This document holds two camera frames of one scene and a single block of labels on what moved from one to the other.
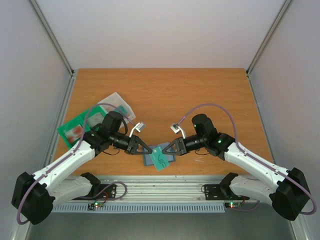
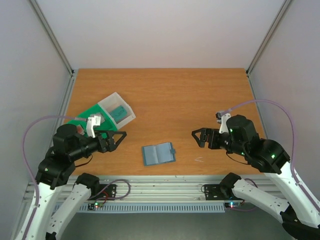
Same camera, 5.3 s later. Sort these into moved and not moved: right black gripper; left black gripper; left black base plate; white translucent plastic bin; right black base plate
Moved: right black gripper; left black gripper
Not moved: right black base plate; left black base plate; white translucent plastic bin
